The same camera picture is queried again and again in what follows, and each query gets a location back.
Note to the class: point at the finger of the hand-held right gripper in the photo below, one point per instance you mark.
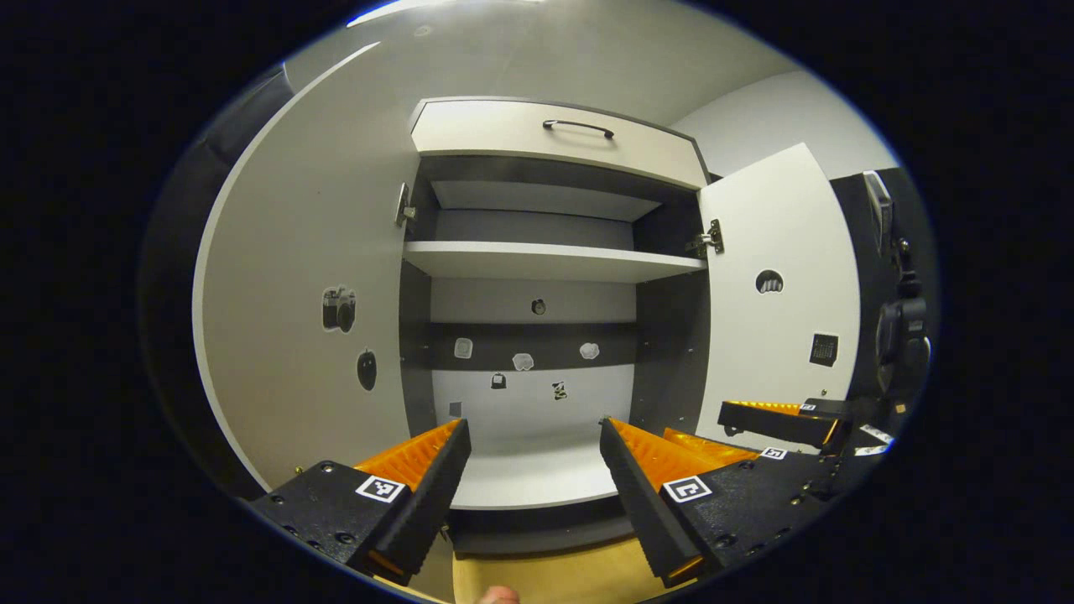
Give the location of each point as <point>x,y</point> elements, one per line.
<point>780,424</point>
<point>797,460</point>

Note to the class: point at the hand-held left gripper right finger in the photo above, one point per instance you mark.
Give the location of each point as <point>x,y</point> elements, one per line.
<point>638,495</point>

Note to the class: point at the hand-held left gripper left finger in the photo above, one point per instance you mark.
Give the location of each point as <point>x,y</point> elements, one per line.
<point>436,482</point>

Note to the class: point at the white double-door shoe cabinet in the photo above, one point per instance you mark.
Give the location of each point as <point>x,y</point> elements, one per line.
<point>663,361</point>

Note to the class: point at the white shoe cabinet door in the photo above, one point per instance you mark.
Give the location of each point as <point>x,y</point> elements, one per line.
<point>310,235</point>
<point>780,226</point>

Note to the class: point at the white cabinet shelf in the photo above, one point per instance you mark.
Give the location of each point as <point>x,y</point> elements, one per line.
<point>537,478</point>
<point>545,262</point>
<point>537,201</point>

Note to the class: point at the metal door hinge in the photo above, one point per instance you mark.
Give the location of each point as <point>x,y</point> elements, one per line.
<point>404,205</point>
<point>706,240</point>

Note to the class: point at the white cabinet drawer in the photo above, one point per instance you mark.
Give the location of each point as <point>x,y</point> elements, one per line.
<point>503,134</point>

